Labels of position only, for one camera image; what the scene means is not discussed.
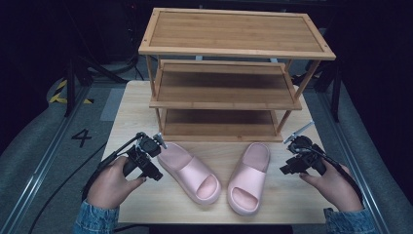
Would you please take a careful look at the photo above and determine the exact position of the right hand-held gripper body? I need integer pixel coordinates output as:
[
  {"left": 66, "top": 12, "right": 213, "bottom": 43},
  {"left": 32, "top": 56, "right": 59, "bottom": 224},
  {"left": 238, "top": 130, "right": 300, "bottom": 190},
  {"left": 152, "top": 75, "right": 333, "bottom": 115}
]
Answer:
[{"left": 279, "top": 136, "right": 327, "bottom": 176}]

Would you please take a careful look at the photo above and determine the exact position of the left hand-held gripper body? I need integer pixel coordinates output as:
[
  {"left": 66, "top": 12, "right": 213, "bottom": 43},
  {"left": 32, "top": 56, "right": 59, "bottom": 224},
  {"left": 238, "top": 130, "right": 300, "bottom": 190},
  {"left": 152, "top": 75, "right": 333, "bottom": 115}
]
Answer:
[{"left": 123, "top": 131, "right": 165, "bottom": 182}]

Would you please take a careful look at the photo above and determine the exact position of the pink slipper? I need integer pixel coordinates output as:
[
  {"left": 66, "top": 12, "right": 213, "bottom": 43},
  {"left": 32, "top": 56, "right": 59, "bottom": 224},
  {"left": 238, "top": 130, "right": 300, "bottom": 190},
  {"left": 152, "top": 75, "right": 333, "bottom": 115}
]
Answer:
[
  {"left": 157, "top": 141, "right": 223, "bottom": 206},
  {"left": 226, "top": 141, "right": 272, "bottom": 216}
]

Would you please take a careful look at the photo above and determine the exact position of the wooden three-tier shoe rack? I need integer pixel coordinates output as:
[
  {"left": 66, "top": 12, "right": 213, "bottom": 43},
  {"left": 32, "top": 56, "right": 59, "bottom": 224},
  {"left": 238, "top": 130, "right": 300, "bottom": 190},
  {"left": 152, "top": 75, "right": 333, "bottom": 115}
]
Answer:
[{"left": 138, "top": 7, "right": 337, "bottom": 143}]

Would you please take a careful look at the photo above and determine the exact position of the person's right hand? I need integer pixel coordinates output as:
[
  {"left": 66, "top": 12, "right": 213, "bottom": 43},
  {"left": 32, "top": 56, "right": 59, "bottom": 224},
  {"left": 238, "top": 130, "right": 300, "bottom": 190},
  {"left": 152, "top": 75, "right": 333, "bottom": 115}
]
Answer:
[{"left": 298, "top": 160, "right": 364, "bottom": 213}]

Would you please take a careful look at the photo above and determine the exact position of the person's left hand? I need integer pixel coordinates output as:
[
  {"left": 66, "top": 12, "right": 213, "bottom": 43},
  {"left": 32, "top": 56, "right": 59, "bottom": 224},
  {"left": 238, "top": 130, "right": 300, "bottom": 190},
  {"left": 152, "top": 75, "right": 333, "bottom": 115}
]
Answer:
[{"left": 86, "top": 155, "right": 147, "bottom": 211}]

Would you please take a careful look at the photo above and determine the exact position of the dark metal stand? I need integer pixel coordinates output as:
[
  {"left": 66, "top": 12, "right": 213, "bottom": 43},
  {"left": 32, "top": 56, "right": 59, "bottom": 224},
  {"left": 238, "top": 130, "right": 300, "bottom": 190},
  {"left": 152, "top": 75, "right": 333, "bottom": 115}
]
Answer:
[{"left": 313, "top": 59, "right": 343, "bottom": 124}]

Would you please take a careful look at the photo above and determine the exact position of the black tripod stand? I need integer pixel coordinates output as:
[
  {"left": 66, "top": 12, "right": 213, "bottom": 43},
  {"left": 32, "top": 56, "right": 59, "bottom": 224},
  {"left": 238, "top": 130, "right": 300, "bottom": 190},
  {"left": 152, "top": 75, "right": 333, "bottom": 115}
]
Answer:
[{"left": 62, "top": 54, "right": 129, "bottom": 118}]

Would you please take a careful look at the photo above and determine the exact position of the thin black floor cable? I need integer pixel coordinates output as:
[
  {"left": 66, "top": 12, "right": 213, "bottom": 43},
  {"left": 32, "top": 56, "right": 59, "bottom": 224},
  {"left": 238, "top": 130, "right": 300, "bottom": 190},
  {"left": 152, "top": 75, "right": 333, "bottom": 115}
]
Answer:
[{"left": 28, "top": 141, "right": 109, "bottom": 234}]

